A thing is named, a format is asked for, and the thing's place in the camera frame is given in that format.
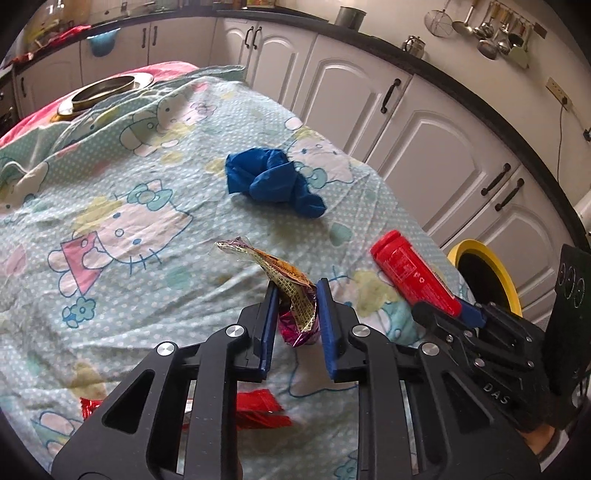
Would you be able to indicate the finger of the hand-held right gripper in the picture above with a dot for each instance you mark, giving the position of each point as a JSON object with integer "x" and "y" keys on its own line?
{"x": 438, "y": 325}
{"x": 471, "y": 314}

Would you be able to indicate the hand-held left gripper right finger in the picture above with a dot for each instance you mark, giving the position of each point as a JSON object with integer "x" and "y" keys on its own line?
{"x": 327, "y": 332}

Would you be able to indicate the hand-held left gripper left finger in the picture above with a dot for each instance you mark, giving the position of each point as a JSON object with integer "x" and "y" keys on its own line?
{"x": 267, "y": 332}

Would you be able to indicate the yellow-rimmed black bin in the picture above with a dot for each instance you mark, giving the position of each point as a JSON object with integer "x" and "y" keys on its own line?
{"x": 503, "y": 272}

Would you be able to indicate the colourful snack wrapper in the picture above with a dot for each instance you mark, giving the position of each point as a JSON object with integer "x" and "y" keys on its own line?
{"x": 286, "y": 281}

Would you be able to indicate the red cylindrical container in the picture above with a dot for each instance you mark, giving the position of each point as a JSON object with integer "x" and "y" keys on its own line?
{"x": 406, "y": 267}

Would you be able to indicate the person's right forearm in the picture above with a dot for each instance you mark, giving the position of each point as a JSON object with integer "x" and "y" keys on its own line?
{"x": 540, "y": 441}

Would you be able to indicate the flat red wrapper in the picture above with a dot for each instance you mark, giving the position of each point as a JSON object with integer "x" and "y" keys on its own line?
{"x": 258, "y": 404}

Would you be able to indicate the cartoon cat printed blanket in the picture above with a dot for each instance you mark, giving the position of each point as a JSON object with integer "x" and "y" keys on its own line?
{"x": 161, "y": 286}

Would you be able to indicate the crumpled blue glove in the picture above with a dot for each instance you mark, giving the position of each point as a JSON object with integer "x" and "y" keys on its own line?
{"x": 272, "y": 180}

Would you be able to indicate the small red wrapper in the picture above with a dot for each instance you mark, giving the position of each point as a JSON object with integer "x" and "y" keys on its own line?
{"x": 91, "y": 407}

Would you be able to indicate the black kitchen countertop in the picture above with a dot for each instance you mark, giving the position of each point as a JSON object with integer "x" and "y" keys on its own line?
{"x": 461, "y": 78}

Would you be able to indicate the white kitchen base cabinets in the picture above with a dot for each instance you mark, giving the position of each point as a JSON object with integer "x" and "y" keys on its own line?
{"x": 351, "y": 92}

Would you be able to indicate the row of hanging metal utensils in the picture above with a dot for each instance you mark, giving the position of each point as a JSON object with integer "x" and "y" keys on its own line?
{"x": 489, "y": 41}

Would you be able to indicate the glass jar with metal lid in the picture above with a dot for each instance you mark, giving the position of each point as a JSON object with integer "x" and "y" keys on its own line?
{"x": 413, "y": 46}

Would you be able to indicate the round metal basin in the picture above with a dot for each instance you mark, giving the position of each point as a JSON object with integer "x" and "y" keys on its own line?
{"x": 101, "y": 90}

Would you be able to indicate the metal cup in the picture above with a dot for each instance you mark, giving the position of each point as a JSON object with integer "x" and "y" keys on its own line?
{"x": 349, "y": 17}

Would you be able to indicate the pink blanket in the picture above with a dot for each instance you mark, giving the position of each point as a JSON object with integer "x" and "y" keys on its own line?
{"x": 27, "y": 122}

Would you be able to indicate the red cloth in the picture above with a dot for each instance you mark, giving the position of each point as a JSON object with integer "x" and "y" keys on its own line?
{"x": 74, "y": 31}

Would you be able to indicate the wall power outlet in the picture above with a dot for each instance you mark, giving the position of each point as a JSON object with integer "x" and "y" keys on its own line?
{"x": 558, "y": 92}

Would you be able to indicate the wall utensil rail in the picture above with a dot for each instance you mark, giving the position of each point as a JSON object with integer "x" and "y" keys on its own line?
{"x": 535, "y": 28}

